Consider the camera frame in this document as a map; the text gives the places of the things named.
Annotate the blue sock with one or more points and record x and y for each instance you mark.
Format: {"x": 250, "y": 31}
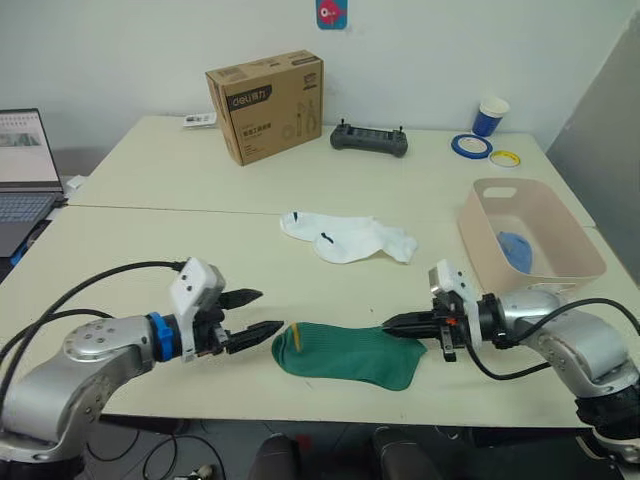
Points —
{"x": 515, "y": 250}

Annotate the dark rounded shape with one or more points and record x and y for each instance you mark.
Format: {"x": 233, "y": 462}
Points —
{"x": 275, "y": 457}
{"x": 400, "y": 457}

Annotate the blue paper cup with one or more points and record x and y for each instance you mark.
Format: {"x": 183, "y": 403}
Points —
{"x": 487, "y": 120}

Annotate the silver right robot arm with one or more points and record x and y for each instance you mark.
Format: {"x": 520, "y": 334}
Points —
{"x": 575, "y": 340}

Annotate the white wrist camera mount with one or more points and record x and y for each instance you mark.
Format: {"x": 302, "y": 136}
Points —
{"x": 192, "y": 285}
{"x": 447, "y": 277}

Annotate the brown cardboard box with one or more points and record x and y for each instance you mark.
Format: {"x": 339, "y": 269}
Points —
{"x": 270, "y": 115}

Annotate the white sock with dark mark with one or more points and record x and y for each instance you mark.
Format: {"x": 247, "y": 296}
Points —
{"x": 330, "y": 225}
{"x": 360, "y": 247}

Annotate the grey partition panel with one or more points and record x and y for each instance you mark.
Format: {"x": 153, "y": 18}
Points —
{"x": 600, "y": 125}

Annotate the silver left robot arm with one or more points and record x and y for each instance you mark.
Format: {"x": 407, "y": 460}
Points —
{"x": 100, "y": 352}

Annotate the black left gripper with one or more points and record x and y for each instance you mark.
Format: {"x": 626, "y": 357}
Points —
{"x": 207, "y": 327}

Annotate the blue tape roll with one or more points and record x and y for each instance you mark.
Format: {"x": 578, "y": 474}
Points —
{"x": 456, "y": 145}

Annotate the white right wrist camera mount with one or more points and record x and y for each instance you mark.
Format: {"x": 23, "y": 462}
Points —
{"x": 447, "y": 277}

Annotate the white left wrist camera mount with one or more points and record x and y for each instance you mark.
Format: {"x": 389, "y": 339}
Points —
{"x": 192, "y": 285}

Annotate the grey laptop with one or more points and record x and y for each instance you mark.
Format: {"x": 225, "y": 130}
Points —
{"x": 25, "y": 200}

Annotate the yellow tape roll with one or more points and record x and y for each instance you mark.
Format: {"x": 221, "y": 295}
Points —
{"x": 505, "y": 165}

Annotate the green sock with yellow stripe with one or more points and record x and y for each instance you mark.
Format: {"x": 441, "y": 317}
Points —
{"x": 350, "y": 355}

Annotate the pink plastic container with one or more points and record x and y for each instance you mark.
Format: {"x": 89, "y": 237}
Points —
{"x": 480, "y": 220}

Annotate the small white block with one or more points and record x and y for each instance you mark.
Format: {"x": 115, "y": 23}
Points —
{"x": 76, "y": 182}

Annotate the black handheld controller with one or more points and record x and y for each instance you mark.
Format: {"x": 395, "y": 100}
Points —
{"x": 369, "y": 139}

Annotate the blue and pink wall sticker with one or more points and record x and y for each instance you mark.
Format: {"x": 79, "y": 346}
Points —
{"x": 331, "y": 12}

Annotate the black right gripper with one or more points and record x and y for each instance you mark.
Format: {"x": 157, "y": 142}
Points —
{"x": 452, "y": 325}

